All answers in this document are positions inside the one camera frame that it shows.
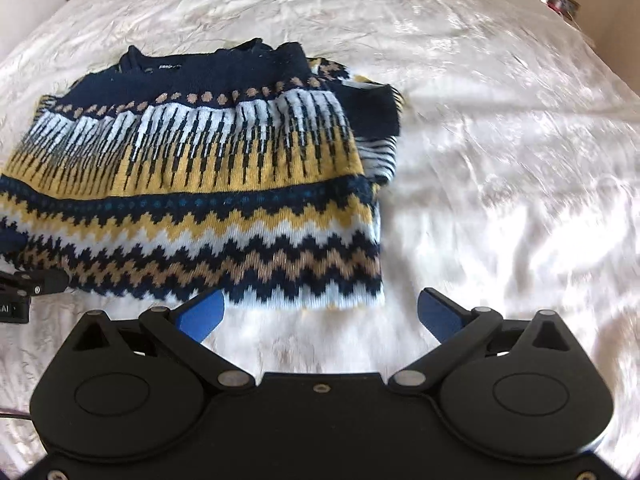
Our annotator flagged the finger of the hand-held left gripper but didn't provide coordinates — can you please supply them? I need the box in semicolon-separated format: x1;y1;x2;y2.
0;269;69;298

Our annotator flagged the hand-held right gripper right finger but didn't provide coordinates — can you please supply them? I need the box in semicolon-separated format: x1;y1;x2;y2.
387;287;574;393

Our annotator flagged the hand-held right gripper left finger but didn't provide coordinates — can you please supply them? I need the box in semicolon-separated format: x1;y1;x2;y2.
70;289;257;392

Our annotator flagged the navy yellow patterned knit sweater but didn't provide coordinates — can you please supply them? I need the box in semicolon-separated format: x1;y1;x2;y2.
0;37;407;311

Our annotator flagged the white crinkled bedspread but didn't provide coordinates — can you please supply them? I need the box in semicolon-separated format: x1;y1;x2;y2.
0;0;640;466

